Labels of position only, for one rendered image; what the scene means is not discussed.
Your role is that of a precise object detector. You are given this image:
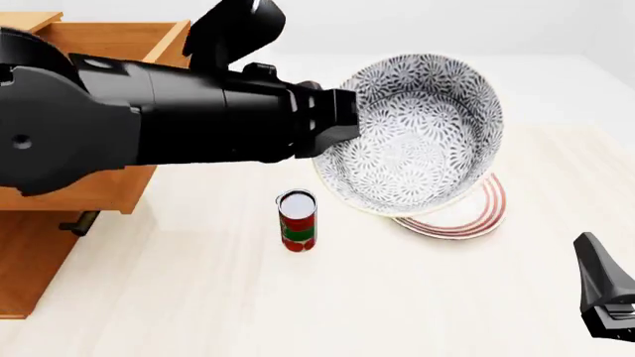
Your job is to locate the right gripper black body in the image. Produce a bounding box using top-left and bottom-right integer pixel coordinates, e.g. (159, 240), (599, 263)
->
(579, 292), (635, 342)

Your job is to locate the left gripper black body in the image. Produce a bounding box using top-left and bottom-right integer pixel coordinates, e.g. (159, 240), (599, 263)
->
(285, 79), (333, 160)

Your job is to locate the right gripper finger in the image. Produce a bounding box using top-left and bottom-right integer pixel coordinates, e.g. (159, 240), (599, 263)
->
(572, 231), (635, 307)

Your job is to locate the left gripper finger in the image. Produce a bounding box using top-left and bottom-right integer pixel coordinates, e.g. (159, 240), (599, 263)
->
(312, 124), (361, 158)
(330, 87), (360, 130)

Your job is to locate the patterned black and white bowl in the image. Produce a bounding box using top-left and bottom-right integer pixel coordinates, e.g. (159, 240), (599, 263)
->
(312, 53), (507, 219)

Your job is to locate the open wooden drawer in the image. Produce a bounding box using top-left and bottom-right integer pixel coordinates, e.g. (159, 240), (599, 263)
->
(0, 20), (192, 216)

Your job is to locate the wooden cabinet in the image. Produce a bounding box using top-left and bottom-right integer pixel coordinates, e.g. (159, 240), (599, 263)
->
(0, 10), (81, 321)

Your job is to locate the red and green tin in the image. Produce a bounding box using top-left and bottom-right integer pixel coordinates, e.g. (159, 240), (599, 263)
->
(274, 187), (318, 254)

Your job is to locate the white plate with red rings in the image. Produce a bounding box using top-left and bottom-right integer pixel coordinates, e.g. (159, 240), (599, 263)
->
(390, 172), (509, 241)

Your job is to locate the brass drawer handle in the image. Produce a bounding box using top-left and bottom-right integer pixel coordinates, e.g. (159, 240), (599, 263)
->
(58, 209), (101, 237)

